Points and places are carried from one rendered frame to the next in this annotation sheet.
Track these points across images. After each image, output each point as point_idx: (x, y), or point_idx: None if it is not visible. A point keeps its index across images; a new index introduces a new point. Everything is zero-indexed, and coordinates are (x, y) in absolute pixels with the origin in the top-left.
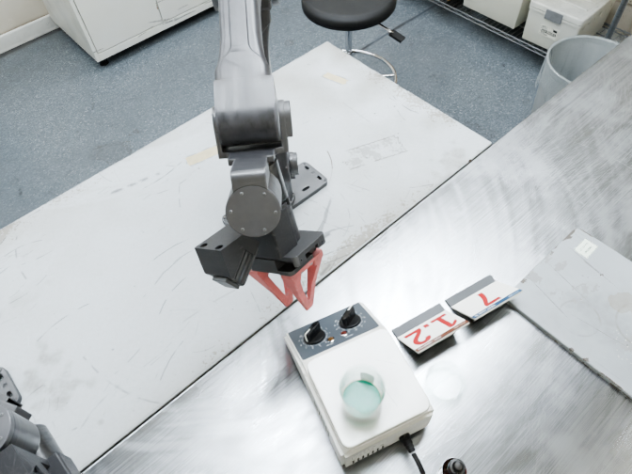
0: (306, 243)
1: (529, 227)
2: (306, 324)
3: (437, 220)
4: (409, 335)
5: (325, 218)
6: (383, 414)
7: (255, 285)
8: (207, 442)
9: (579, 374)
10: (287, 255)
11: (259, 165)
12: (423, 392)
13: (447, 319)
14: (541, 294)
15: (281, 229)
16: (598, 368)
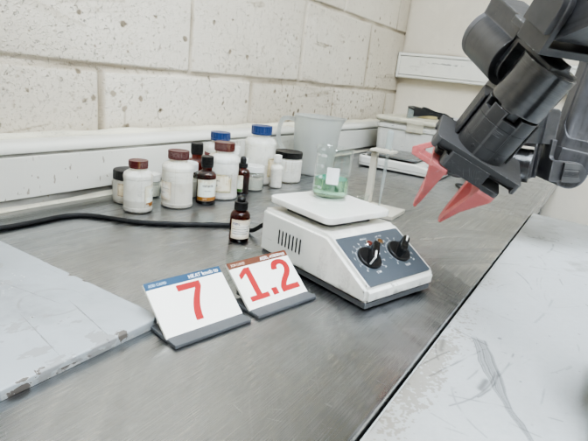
0: (446, 128)
1: (52, 432)
2: (419, 300)
3: (278, 429)
4: (293, 284)
5: (510, 413)
6: (309, 194)
7: (516, 327)
8: (437, 250)
9: (84, 276)
10: (453, 121)
11: (509, 2)
12: (278, 198)
13: (249, 286)
14: (98, 319)
15: (473, 101)
16: (60, 270)
